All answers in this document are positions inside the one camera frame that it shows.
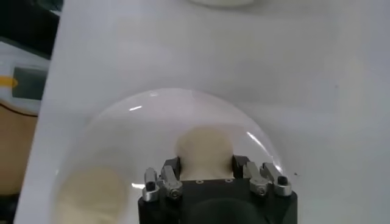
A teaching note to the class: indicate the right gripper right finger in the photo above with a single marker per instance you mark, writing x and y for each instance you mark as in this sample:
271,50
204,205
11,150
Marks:
256,179

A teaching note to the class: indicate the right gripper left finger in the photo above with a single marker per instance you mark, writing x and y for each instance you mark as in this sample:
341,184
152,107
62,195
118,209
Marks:
170,182

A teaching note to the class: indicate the cream steamed baozi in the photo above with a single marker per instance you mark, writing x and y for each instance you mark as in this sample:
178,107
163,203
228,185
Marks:
204,149
91,194

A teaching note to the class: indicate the white round plate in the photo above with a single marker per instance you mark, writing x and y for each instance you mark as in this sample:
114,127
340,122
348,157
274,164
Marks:
146,137

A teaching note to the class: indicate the white device with orange mark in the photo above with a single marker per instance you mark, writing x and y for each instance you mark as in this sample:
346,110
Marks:
27,85

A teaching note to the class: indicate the cream electric cooker base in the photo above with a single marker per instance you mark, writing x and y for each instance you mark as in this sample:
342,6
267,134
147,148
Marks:
222,2

